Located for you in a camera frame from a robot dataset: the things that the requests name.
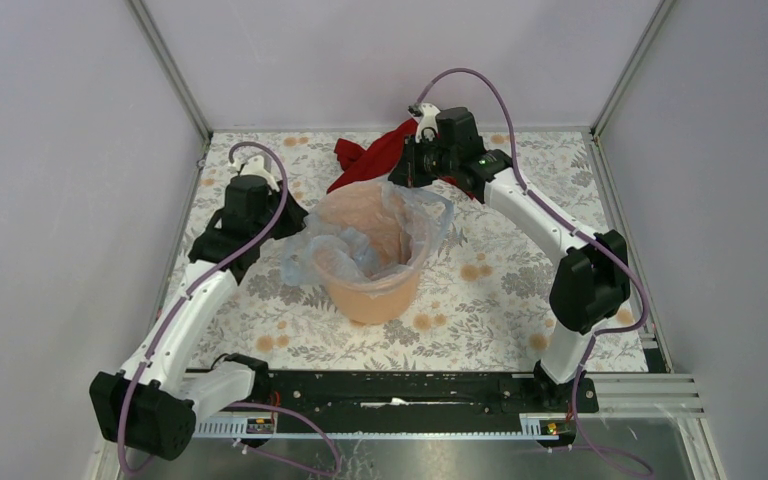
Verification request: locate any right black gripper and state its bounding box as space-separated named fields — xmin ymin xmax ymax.
xmin=387 ymin=134 xmax=458 ymax=189

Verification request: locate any light blue plastic trash bag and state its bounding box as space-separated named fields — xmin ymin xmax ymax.
xmin=281 ymin=179 xmax=455 ymax=296

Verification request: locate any orange plastic trash bin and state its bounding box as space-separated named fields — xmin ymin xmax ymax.
xmin=303 ymin=180 xmax=452 ymax=325

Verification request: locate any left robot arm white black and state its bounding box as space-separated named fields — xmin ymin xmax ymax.
xmin=89 ymin=174 xmax=307 ymax=460

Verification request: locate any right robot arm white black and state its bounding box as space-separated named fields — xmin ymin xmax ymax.
xmin=389 ymin=102 xmax=631 ymax=412

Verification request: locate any red cloth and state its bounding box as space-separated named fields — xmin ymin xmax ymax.
xmin=327 ymin=120 xmax=511 ymax=201

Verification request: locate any metal front tray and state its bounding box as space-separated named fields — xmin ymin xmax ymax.
xmin=142 ymin=373 xmax=725 ymax=479

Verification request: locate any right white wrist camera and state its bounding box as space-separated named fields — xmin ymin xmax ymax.
xmin=408 ymin=102 xmax=440 ymax=143

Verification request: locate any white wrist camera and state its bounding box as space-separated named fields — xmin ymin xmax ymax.
xmin=408 ymin=102 xmax=440 ymax=143
xmin=230 ymin=154 xmax=279 ymax=191

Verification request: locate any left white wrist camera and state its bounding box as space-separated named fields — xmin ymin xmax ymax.
xmin=230 ymin=154 xmax=279 ymax=191

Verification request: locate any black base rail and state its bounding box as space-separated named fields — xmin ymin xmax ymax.
xmin=249 ymin=370 xmax=599 ymax=436

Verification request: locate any left aluminium frame post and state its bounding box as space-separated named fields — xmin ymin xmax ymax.
xmin=125 ymin=0 xmax=213 ymax=145

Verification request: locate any aluminium frame post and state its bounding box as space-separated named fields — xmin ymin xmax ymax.
xmin=125 ymin=0 xmax=213 ymax=145
xmin=590 ymin=0 xmax=677 ymax=137

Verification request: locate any right aluminium frame post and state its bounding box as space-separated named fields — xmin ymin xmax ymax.
xmin=590 ymin=0 xmax=677 ymax=137

